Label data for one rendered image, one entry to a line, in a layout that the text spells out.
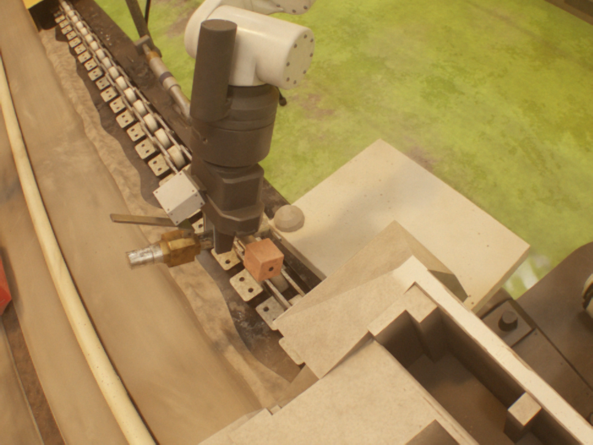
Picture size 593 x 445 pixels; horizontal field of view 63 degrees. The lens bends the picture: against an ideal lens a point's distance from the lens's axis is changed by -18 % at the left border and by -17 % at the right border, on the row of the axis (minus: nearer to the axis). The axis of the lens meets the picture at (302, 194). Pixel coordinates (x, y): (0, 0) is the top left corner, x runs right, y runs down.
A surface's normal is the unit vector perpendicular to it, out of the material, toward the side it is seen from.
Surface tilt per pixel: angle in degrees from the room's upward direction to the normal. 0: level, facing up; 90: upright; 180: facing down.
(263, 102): 53
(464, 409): 10
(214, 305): 22
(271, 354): 0
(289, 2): 100
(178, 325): 0
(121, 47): 0
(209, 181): 65
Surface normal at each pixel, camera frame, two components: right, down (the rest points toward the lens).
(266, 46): -0.33, 0.04
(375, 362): -0.33, -0.55
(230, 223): -0.18, 0.54
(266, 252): 0.18, -0.81
